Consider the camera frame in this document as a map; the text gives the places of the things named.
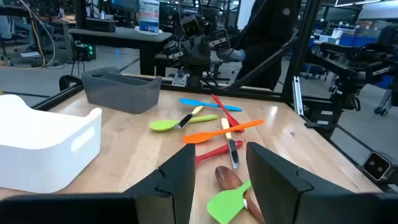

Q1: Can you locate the grey desk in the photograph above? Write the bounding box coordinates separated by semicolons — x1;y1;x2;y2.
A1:
68;27;174;77

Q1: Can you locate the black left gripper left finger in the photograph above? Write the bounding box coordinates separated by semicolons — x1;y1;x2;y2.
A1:
0;143;196;224

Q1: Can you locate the small white plastic bin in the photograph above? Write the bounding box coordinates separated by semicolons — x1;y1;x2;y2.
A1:
0;94;103;194

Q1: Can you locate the small black table camera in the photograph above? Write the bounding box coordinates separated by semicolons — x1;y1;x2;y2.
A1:
361;151;393;185

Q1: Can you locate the cream handled table knife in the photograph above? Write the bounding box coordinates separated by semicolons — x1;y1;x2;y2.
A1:
221;118;241;170
177;105;205;129

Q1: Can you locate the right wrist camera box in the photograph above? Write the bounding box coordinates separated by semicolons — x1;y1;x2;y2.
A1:
181;17;202;39

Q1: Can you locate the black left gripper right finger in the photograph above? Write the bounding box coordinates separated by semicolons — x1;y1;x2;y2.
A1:
246;142;398;224

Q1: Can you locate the translucent grey plastic bin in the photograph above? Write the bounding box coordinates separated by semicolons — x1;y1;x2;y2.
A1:
81;67;162;114

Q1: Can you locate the orange silicone spatula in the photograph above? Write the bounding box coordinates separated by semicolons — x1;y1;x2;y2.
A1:
183;119;265;144

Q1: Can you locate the black device with green light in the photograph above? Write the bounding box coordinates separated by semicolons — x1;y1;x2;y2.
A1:
72;40;97;62

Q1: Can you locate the silver aluminium bracket bar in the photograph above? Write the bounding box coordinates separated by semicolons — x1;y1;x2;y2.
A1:
292;76;305;116

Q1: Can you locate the brown wooden spoon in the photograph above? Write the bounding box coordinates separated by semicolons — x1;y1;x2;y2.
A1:
215;166;266;224

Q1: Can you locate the green silicone spoon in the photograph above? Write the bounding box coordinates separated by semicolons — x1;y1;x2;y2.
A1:
149;114;219;133

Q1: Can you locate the person's hand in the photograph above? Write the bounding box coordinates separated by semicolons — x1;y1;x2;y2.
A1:
216;48;247;63

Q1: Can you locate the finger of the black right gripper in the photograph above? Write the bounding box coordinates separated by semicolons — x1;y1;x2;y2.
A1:
182;49;197;67
198;49;213;72

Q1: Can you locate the blue silicone spatula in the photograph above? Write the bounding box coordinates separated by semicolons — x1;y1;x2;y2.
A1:
178;97;243;112

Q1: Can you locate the yellow hanging cable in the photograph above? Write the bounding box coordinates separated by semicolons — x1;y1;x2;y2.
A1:
18;0;57;68

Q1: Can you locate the black box on desk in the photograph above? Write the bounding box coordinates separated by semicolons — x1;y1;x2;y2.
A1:
85;17;117;33

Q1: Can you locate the red silicone spoon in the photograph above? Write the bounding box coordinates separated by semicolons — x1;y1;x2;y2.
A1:
195;140;244;166

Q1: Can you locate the blue white wipes canister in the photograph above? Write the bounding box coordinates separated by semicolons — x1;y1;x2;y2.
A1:
138;0;160;34

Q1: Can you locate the black background robot station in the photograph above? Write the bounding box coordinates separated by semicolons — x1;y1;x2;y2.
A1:
303;24;398;139

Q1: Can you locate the person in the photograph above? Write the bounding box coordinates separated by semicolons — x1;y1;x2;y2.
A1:
234;0;303;91

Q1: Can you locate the blue storage crate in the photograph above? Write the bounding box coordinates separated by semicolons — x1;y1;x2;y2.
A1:
338;34;377;48

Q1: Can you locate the green silicone spatula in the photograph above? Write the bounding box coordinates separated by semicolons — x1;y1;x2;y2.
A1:
206;179;252;224

